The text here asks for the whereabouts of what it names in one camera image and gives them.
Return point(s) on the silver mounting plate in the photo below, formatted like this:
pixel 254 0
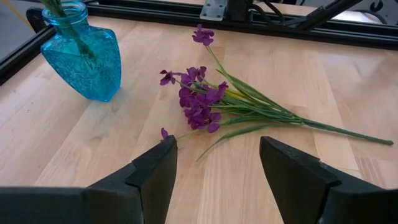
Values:
pixel 213 11

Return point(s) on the black aluminium table frame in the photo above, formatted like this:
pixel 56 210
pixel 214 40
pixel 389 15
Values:
pixel 342 34

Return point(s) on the blue glass vase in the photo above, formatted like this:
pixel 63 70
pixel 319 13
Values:
pixel 87 77

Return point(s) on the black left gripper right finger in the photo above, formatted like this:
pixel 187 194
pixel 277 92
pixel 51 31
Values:
pixel 311 196

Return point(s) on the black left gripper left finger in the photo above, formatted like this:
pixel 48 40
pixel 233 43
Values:
pixel 109 202

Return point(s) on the green flower stem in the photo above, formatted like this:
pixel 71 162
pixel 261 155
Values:
pixel 81 46

